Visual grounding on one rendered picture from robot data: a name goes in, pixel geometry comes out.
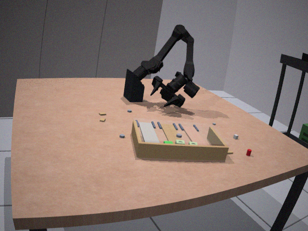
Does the red cylinder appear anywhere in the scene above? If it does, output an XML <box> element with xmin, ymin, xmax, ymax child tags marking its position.
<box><xmin>246</xmin><ymin>149</ymin><xmax>252</xmax><ymax>156</ymax></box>

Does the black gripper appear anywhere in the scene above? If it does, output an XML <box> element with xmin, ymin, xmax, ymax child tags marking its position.
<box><xmin>151</xmin><ymin>76</ymin><xmax>185</xmax><ymax>107</ymax></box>

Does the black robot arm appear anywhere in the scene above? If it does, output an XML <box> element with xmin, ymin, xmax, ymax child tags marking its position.
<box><xmin>133</xmin><ymin>25</ymin><xmax>200</xmax><ymax>102</ymax></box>

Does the tan wooden box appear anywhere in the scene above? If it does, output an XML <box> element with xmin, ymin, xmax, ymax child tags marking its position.
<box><xmin>131</xmin><ymin>118</ymin><xmax>230</xmax><ymax>160</ymax></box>

